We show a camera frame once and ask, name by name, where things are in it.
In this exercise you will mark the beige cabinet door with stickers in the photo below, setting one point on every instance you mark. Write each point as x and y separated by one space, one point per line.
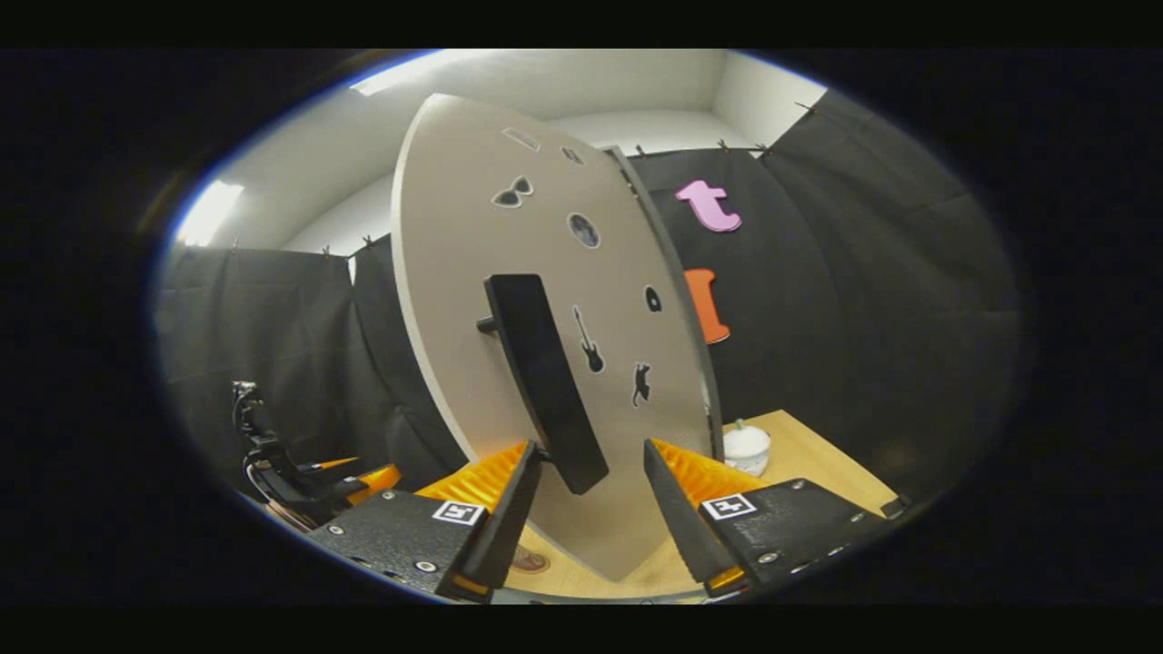
454 227

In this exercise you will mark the black table edge clamp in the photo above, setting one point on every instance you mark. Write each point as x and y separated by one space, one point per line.
895 506

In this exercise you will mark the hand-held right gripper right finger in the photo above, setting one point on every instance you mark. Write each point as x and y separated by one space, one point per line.
677 522

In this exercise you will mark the round brown coaster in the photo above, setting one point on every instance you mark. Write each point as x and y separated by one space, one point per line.
530 570

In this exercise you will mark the grey cabinet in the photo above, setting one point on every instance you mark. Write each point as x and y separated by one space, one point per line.
713 427

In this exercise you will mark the black backdrop cloth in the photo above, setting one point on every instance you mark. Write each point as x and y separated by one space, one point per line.
863 318

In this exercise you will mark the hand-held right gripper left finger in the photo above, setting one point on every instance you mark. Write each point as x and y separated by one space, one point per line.
509 527

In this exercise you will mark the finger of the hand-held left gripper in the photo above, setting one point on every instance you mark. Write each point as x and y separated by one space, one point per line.
327 465
374 483

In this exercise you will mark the white lidded cup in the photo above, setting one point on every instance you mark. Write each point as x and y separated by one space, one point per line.
747 447

